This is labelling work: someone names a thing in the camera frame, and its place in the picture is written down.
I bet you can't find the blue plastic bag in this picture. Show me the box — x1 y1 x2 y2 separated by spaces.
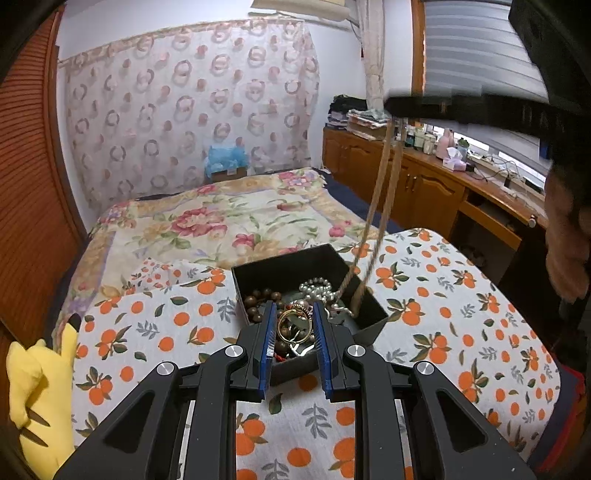
204 144 249 179

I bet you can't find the ring pattern wall curtain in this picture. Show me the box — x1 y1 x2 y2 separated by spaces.
60 21 322 219

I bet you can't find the yellow plush toy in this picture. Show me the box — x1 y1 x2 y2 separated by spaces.
7 314 80 477

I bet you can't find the person's right hand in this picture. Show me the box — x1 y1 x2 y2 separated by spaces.
544 175 591 298

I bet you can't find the dark red cloth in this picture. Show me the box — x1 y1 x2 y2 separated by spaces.
526 364 590 472

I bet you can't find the brown wooden bead bracelet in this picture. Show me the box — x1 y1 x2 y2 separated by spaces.
245 288 288 325

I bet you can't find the black cardboard box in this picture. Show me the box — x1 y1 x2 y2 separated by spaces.
231 244 389 387

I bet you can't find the long wooden cabinet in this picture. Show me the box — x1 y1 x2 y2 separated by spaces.
322 127 551 274

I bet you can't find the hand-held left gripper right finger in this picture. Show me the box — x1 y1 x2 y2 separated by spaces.
313 301 539 480

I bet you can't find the grey striped window blind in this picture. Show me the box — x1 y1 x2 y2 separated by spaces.
422 0 555 178

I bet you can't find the orange fruit print cloth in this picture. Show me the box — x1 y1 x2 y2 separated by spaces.
69 228 565 480

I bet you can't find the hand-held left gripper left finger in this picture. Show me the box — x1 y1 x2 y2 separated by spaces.
53 299 279 480

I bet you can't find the group of cosmetic bottles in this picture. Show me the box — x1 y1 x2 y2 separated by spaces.
401 122 438 156

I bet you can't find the pink bottle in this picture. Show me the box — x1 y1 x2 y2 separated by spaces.
436 129 456 158

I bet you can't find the beige air conditioner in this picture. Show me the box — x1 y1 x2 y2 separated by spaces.
249 0 359 22

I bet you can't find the wooden window frame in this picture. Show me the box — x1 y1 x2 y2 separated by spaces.
410 0 426 96

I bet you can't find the tan rope necklace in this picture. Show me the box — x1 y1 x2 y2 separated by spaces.
339 115 406 320

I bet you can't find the gold bangle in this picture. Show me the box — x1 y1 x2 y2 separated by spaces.
276 308 315 344

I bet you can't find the white pearl necklace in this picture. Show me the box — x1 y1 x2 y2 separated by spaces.
298 276 345 306

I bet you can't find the pink tissue box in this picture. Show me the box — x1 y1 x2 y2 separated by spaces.
442 148 468 172

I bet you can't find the dark blue bed sheet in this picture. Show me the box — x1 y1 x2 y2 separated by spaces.
322 168 403 232

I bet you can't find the brown louvered wardrobe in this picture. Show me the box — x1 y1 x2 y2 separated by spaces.
0 9 92 344

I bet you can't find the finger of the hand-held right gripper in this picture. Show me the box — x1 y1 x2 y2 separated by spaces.
385 93 578 139

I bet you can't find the tangle of charging cables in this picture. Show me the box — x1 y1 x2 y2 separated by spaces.
466 152 546 193

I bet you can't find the stack of dark folded clothes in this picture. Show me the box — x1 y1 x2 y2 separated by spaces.
327 95 366 128

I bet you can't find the tied patterned window curtain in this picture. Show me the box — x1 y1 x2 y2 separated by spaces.
358 0 387 114

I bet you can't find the floral bedspread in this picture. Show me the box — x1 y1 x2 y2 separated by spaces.
53 168 370 334

